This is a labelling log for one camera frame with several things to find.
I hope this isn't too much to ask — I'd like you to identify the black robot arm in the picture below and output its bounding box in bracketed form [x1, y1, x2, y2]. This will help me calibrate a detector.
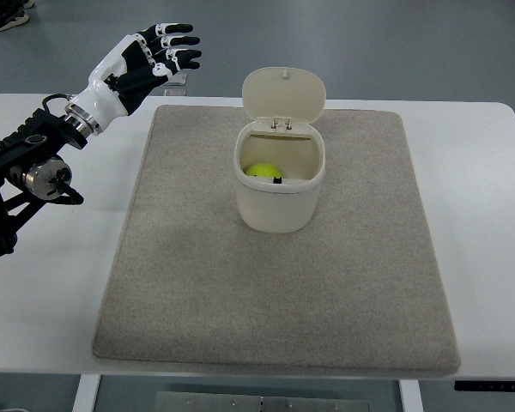
[0, 94, 91, 257]

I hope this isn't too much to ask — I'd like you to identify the white table leg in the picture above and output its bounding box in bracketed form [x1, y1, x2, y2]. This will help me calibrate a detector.
[399, 379, 424, 412]
[72, 374, 100, 412]

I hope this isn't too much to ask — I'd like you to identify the dark sneaker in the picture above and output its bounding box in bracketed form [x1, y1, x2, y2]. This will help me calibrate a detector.
[0, 0, 34, 32]

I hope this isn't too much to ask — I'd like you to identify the black table control panel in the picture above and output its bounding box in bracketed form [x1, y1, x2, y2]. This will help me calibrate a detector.
[454, 380, 515, 393]

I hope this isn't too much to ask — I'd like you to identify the clear floor socket cover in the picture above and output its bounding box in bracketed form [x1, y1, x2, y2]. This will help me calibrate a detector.
[167, 73, 187, 86]

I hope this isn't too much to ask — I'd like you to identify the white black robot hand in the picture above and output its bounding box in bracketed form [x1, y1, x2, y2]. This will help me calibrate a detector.
[64, 23, 202, 136]

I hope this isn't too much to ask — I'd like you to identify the cream lidded plastic box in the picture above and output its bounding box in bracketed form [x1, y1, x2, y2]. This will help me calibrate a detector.
[233, 67, 326, 233]

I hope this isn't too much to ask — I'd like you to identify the yellow tennis ball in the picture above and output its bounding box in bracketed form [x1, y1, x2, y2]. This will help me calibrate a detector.
[245, 163, 282, 179]

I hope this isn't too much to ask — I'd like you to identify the white table leg right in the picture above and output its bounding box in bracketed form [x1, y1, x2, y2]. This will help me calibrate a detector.
[399, 379, 424, 412]

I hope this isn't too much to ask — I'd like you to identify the beige felt mat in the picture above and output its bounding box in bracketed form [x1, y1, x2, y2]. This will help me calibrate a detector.
[93, 106, 460, 376]

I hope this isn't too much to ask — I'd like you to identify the metal base plate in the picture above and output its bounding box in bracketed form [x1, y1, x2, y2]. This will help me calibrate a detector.
[154, 391, 370, 412]

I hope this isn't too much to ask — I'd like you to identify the white table leg left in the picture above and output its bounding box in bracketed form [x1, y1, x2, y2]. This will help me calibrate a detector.
[72, 374, 100, 412]

